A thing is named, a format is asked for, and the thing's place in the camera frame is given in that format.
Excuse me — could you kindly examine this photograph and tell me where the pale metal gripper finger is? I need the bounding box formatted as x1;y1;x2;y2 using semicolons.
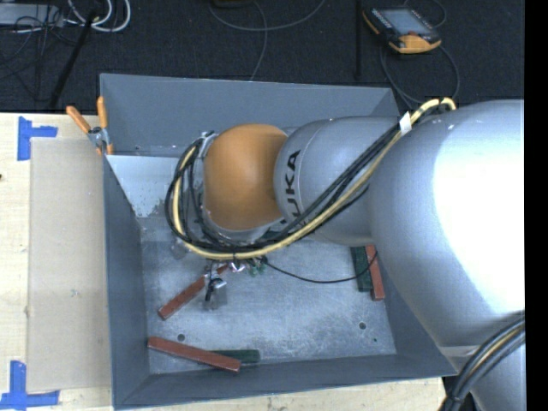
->
211;276;229;310
202;272;214;312

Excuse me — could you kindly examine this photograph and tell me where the red-brown flat block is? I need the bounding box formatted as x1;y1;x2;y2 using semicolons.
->
365;243;387;302
146;336;242;374
157;264;230;321

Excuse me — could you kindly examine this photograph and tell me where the dark green flat block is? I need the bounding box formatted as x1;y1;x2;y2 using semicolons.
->
211;348;262;365
349;245;373;294

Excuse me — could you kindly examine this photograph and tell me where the grey metal bin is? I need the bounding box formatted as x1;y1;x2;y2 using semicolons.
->
98;73;458;411

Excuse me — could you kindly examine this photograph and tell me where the pale brown flat board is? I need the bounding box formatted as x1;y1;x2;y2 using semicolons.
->
25;137;114;394

